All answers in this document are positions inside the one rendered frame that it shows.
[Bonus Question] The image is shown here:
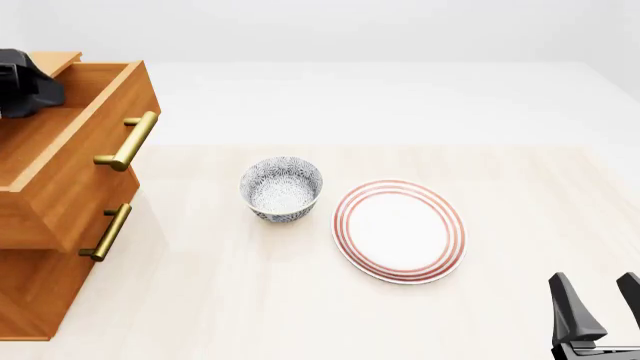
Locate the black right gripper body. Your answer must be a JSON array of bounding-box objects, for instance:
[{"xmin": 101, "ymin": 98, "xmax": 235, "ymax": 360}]
[{"xmin": 549, "ymin": 338, "xmax": 640, "ymax": 360}]

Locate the wooden cabinet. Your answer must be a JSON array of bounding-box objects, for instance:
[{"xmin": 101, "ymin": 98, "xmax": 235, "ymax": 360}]
[{"xmin": 0, "ymin": 51, "xmax": 97, "ymax": 342}]

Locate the wooden drawer with wide interior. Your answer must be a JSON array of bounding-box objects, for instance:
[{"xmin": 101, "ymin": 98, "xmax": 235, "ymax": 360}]
[{"xmin": 0, "ymin": 60, "xmax": 163, "ymax": 254}]

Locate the long brass drawer handle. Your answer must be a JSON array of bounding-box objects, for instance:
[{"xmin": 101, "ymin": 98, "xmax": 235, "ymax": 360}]
[
  {"xmin": 93, "ymin": 110, "xmax": 160, "ymax": 173},
  {"xmin": 78, "ymin": 201, "xmax": 134, "ymax": 263}
]

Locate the wooden drawer with shut front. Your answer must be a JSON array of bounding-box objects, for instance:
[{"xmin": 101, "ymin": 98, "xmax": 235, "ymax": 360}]
[{"xmin": 62, "ymin": 167, "xmax": 142, "ymax": 264}]

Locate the white plate with red rings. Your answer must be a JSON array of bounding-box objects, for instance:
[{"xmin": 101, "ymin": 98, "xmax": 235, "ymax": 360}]
[{"xmin": 330, "ymin": 178, "xmax": 469, "ymax": 285}]

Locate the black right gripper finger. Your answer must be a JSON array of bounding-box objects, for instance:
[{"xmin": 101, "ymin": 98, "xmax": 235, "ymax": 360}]
[
  {"xmin": 548, "ymin": 272, "xmax": 609, "ymax": 348},
  {"xmin": 615, "ymin": 272, "xmax": 640, "ymax": 328}
]

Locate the blue patterned bowl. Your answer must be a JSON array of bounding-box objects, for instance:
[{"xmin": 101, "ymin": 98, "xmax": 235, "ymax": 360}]
[{"xmin": 238, "ymin": 156, "xmax": 325, "ymax": 224}]

